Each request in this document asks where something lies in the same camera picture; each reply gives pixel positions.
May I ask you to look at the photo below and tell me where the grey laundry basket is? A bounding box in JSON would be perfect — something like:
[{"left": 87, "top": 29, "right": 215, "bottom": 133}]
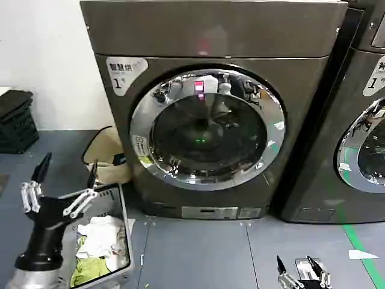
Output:
[{"left": 58, "top": 182, "right": 135, "bottom": 289}]

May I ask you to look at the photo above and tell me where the round chrome glass dryer door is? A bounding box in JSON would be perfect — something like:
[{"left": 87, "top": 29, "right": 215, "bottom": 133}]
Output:
[
  {"left": 336, "top": 98, "right": 385, "bottom": 208},
  {"left": 129, "top": 70, "right": 285, "bottom": 192}
]

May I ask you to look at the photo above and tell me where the black plastic crate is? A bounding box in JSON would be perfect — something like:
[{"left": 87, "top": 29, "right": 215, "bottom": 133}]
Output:
[{"left": 0, "top": 89, "right": 40, "bottom": 154}]

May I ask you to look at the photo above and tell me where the green cloth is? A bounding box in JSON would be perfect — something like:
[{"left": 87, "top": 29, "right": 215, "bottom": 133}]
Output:
[{"left": 70, "top": 255, "right": 112, "bottom": 287}]

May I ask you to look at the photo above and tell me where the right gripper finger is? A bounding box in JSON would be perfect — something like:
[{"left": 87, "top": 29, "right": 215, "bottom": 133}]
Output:
[
  {"left": 276, "top": 255, "right": 303, "bottom": 289},
  {"left": 307, "top": 255, "right": 331, "bottom": 289}
]

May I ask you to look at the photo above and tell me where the green floor tape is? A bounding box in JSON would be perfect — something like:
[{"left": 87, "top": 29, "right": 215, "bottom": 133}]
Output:
[{"left": 336, "top": 207, "right": 385, "bottom": 289}]

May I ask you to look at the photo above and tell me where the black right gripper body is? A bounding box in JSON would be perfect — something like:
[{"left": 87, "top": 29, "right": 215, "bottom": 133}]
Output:
[{"left": 297, "top": 279, "right": 321, "bottom": 289}]

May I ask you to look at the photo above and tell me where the metal floor socket plate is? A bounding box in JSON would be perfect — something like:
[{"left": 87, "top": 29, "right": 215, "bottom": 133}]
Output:
[{"left": 294, "top": 256, "right": 328, "bottom": 281}]

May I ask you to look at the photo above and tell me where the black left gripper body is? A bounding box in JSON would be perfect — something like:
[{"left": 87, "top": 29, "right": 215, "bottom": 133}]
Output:
[{"left": 14, "top": 192, "right": 79, "bottom": 273}]

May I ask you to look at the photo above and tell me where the white paper scrap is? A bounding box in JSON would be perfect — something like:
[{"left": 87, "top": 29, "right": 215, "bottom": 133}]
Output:
[{"left": 348, "top": 249, "right": 380, "bottom": 260}]

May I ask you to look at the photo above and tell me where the beige fabric bag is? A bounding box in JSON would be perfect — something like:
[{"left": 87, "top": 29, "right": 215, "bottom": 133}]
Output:
[{"left": 83, "top": 125, "right": 133, "bottom": 184}]

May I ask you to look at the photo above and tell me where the grey dryer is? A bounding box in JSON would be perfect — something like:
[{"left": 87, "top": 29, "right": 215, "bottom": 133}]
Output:
[
  {"left": 79, "top": 0, "right": 357, "bottom": 220},
  {"left": 279, "top": 0, "right": 385, "bottom": 224}
]

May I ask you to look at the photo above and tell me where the white cloth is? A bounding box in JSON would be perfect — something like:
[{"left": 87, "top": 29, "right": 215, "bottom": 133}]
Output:
[{"left": 76, "top": 215, "right": 128, "bottom": 260}]

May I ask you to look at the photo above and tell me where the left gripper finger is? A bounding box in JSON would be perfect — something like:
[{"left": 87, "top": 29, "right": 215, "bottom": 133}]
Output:
[
  {"left": 58, "top": 159, "right": 99, "bottom": 218},
  {"left": 19, "top": 152, "right": 52, "bottom": 214}
]

